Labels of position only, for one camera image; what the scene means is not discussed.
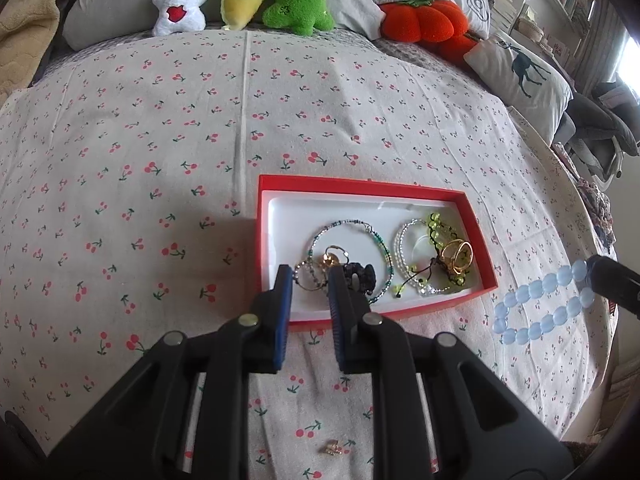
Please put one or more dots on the cherry print bed sheet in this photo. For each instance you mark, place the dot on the cherry print bed sheet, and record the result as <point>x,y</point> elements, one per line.
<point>251,255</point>

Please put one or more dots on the white bookshelf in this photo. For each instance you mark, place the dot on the white bookshelf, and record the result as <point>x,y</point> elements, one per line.
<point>565,24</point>

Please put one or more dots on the gold hoop earrings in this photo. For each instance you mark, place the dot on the gold hoop earrings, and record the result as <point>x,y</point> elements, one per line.
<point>318,267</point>

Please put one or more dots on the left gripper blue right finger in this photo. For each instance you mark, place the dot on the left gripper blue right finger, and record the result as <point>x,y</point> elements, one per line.
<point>438,411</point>

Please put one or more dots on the orange pumpkin plush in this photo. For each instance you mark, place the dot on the orange pumpkin plush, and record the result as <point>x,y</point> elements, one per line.
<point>438,26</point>

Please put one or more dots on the beige quilted blanket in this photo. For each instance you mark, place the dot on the beige quilted blanket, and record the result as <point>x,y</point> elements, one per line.
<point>27,29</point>

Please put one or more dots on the green tree plush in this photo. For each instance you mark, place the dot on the green tree plush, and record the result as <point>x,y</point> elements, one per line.
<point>301,17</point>

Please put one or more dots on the grey office chair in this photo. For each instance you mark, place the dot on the grey office chair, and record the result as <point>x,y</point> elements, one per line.
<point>601,129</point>

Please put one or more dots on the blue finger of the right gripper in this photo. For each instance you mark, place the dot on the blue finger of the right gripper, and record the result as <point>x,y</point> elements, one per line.
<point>613,281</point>

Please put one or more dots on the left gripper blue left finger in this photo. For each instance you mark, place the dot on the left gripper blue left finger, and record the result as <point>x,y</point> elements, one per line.
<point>180,412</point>

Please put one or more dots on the deer print pillow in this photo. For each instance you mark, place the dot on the deer print pillow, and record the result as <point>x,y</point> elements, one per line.
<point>523,80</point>

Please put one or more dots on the red jewelry box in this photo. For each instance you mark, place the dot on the red jewelry box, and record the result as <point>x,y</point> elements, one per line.
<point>379,223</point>

